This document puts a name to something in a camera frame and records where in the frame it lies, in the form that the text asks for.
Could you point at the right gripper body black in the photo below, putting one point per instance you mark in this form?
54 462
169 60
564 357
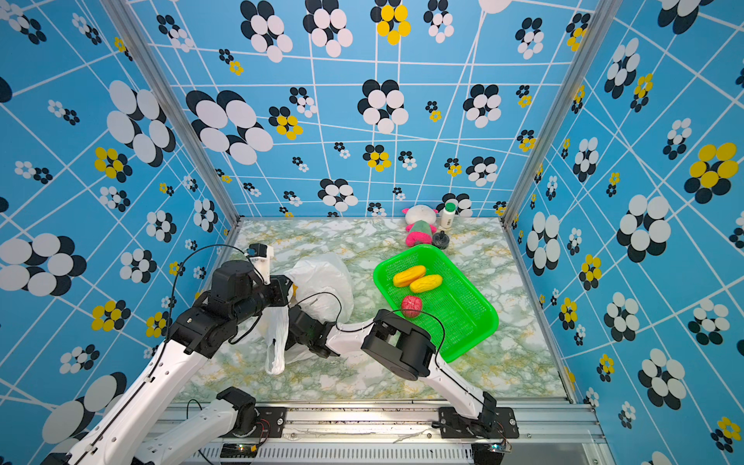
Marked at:
297 325

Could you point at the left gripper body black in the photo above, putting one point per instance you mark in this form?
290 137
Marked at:
279 291

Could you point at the white plastic bag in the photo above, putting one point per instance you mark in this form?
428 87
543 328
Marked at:
323 288

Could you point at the red round fruit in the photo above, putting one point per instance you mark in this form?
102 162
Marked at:
411 307

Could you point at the yellow corn-like fruit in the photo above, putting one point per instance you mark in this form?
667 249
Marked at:
426 283

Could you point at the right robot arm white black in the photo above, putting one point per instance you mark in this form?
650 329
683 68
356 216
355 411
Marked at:
403 348

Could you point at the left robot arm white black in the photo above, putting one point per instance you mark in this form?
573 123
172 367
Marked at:
113 420

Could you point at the green plastic basket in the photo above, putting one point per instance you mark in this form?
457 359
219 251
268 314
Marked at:
456 314

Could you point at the pink white plush toy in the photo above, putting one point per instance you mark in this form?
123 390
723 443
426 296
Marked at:
420 225

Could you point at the jar with black lid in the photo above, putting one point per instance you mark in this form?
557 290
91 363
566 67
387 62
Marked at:
441 240

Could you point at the white bottle green cap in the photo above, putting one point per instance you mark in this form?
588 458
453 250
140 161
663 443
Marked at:
448 214

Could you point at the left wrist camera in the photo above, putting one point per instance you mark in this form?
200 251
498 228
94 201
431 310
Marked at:
258 251

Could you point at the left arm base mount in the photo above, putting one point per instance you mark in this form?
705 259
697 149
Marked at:
262 423

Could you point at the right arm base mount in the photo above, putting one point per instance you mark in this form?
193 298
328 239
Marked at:
497 425

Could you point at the left aluminium frame post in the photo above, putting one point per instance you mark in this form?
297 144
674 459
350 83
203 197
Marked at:
124 21

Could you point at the aluminium frame post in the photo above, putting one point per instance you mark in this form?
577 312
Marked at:
600 25
124 21

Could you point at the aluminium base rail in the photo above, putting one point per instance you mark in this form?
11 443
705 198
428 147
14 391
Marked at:
530 431

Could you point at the right aluminium frame post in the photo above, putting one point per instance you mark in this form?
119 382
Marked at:
600 25

